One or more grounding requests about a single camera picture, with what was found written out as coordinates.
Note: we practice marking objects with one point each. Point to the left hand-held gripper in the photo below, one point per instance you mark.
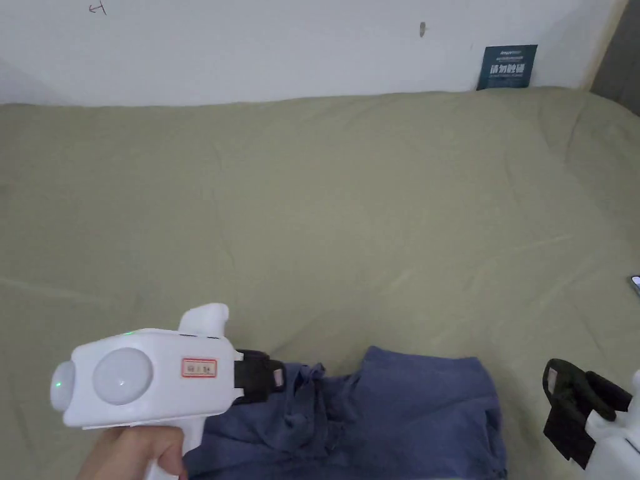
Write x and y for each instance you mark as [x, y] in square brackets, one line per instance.
[150, 375]

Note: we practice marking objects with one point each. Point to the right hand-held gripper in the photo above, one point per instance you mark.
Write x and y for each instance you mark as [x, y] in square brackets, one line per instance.
[617, 450]

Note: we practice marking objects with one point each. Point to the dark blue garment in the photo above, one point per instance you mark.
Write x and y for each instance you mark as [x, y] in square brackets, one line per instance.
[400, 425]

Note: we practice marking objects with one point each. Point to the person's left hand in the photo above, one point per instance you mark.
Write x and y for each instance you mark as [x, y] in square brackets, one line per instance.
[125, 452]

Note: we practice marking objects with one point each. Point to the phone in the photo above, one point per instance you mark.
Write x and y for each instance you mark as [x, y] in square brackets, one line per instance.
[635, 286]

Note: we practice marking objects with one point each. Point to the bed with pale green sheet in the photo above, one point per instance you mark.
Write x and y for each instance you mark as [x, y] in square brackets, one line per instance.
[300, 200]

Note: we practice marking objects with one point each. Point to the dark blue printed card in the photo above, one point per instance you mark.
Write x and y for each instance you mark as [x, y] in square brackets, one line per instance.
[506, 67]

